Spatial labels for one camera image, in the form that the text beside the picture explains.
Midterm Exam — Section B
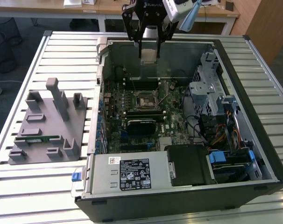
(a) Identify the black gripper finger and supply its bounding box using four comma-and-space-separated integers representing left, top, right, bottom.
121, 1, 146, 59
156, 15, 179, 59

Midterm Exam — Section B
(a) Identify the silver CPU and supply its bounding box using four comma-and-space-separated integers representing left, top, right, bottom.
140, 48, 158, 65

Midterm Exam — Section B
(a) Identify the CPU socket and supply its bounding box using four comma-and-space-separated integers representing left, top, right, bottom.
134, 90, 161, 112

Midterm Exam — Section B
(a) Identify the metal socket cover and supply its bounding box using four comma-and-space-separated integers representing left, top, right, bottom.
155, 80, 170, 106

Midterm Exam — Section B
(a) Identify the wooden desk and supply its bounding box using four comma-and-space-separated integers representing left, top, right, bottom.
0, 0, 241, 35

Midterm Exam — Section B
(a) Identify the plain white box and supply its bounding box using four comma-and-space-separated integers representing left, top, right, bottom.
64, 0, 83, 8

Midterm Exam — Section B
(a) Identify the silver drive cage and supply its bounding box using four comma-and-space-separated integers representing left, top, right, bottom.
187, 52, 226, 117

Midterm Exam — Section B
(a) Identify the green motherboard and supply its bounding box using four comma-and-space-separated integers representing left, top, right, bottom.
103, 78, 191, 154

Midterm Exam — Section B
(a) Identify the black graphics card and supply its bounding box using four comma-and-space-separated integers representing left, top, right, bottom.
126, 118, 158, 137

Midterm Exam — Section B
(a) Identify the brown wooden cabinet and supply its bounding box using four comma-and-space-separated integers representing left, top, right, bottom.
230, 0, 283, 67

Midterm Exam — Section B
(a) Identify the small silver heatsink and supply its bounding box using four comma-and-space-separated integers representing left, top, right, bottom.
158, 137, 173, 147

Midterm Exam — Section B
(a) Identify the grey parts rack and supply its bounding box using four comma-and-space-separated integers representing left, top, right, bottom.
7, 77, 89, 165

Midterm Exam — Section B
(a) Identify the blue disk carrier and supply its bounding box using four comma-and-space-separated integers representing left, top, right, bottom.
208, 150, 255, 182

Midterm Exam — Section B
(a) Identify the green RAM stick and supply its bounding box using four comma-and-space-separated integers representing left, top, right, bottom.
14, 136, 51, 142

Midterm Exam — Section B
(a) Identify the silver power supply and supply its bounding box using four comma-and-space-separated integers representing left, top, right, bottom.
82, 153, 177, 194

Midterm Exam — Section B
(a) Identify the blue power supply latch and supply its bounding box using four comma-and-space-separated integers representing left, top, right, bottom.
71, 171, 83, 182

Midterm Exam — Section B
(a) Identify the black PC case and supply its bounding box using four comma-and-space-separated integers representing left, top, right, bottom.
71, 35, 283, 224

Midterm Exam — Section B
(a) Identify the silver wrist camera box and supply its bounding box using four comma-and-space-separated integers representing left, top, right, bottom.
162, 0, 194, 23

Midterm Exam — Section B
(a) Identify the black cable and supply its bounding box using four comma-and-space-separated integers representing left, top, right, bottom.
181, 86, 205, 144

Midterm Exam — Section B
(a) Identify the orange power wire bundle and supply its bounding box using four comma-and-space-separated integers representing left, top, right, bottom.
211, 112, 241, 150

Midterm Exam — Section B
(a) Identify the black wire waste basket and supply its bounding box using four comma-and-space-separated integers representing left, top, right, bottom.
0, 17, 23, 74

